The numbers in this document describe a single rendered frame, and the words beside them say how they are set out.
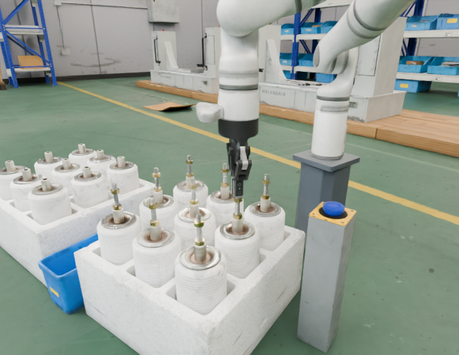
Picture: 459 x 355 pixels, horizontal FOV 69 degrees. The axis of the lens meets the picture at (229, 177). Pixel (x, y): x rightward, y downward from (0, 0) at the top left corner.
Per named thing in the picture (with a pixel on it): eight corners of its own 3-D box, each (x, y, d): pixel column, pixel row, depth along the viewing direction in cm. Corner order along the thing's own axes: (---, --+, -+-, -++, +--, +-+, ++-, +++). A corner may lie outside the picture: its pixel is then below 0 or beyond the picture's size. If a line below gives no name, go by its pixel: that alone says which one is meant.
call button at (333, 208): (326, 208, 66) (327, 198, 66) (346, 213, 64) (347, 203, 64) (319, 215, 63) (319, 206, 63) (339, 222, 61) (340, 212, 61)
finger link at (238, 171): (237, 158, 58) (232, 173, 63) (238, 167, 57) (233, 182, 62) (252, 158, 58) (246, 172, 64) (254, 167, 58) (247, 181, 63)
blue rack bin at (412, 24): (417, 32, 486) (420, 16, 478) (445, 31, 458) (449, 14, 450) (400, 31, 457) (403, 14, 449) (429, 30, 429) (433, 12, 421)
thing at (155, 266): (133, 321, 70) (123, 248, 63) (149, 290, 79) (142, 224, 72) (177, 326, 69) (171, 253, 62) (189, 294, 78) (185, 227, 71)
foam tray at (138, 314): (192, 242, 111) (189, 194, 104) (300, 289, 90) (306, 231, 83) (85, 314, 81) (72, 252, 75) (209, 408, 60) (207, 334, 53)
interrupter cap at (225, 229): (260, 227, 71) (261, 225, 71) (246, 245, 65) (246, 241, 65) (229, 220, 75) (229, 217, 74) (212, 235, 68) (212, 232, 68)
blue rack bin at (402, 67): (409, 70, 506) (412, 55, 498) (436, 72, 478) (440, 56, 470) (393, 72, 477) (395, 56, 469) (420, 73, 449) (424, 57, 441)
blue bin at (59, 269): (139, 247, 108) (135, 215, 103) (161, 260, 102) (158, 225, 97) (45, 299, 86) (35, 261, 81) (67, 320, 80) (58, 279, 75)
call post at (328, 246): (308, 318, 80) (321, 202, 68) (337, 332, 76) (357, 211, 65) (295, 338, 75) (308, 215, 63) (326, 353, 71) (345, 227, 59)
